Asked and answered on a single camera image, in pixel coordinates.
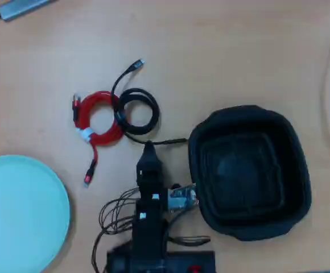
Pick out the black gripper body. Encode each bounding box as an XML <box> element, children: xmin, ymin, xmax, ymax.
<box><xmin>136</xmin><ymin>163</ymin><xmax>166</xmax><ymax>200</ymax></box>

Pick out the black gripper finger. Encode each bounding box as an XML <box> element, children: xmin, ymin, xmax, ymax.
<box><xmin>138</xmin><ymin>141</ymin><xmax>151</xmax><ymax>166</ymax></box>
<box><xmin>150</xmin><ymin>142</ymin><xmax>162</xmax><ymax>166</ymax></box>

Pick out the black charging cable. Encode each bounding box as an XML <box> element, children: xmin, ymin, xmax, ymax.
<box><xmin>110</xmin><ymin>59</ymin><xmax>188</xmax><ymax>145</ymax></box>

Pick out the red charging cable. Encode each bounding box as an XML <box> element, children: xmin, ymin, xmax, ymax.
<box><xmin>71</xmin><ymin>90</ymin><xmax>125</xmax><ymax>188</ymax></box>

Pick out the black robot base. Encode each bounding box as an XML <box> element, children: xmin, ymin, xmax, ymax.
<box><xmin>106</xmin><ymin>241</ymin><xmax>217</xmax><ymax>273</ymax></box>

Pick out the green round bowl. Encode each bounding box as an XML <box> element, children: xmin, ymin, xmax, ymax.
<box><xmin>0</xmin><ymin>154</ymin><xmax>71</xmax><ymax>273</ymax></box>

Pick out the black square bowl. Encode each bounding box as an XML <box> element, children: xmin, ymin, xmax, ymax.
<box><xmin>187</xmin><ymin>104</ymin><xmax>312</xmax><ymax>242</ymax></box>

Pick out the grey USB hub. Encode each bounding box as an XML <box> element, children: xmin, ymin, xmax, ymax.
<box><xmin>0</xmin><ymin>0</ymin><xmax>57</xmax><ymax>22</ymax></box>

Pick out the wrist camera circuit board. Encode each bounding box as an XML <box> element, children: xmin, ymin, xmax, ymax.
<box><xmin>167</xmin><ymin>183</ymin><xmax>199</xmax><ymax>213</ymax></box>

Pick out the white cable tie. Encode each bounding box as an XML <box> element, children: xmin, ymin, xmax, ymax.
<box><xmin>75</xmin><ymin>127</ymin><xmax>94</xmax><ymax>142</ymax></box>

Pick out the thin motor wire bundle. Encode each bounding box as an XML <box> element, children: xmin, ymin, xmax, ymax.
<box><xmin>92</xmin><ymin>186</ymin><xmax>142</xmax><ymax>273</ymax></box>

